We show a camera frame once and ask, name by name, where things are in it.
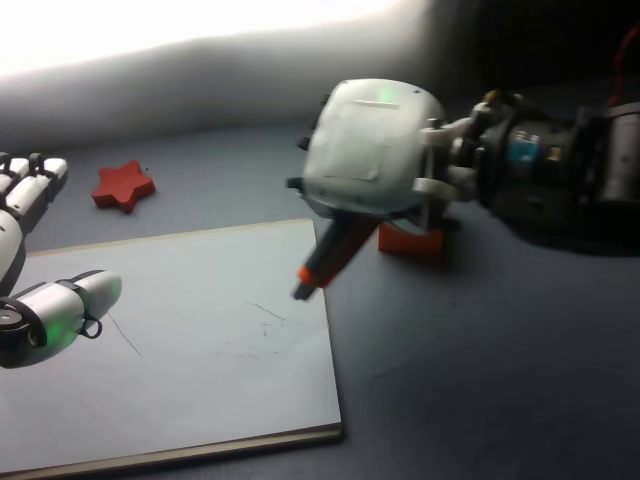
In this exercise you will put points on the white paper board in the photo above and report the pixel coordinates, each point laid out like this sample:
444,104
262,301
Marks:
190,340

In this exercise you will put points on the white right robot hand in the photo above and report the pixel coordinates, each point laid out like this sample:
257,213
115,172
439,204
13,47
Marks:
370,145

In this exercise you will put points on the red star block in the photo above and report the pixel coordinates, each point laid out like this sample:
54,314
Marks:
122,185

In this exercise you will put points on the grey table cloth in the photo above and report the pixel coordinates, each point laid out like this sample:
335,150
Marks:
475,350

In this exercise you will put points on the orange foam block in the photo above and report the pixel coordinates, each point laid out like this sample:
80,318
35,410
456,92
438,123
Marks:
412,242

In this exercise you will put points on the orange black utility knife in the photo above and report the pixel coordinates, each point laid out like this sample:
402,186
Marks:
335,255

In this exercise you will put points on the white backdrop panel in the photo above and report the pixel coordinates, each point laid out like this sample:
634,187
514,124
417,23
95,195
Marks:
175,65

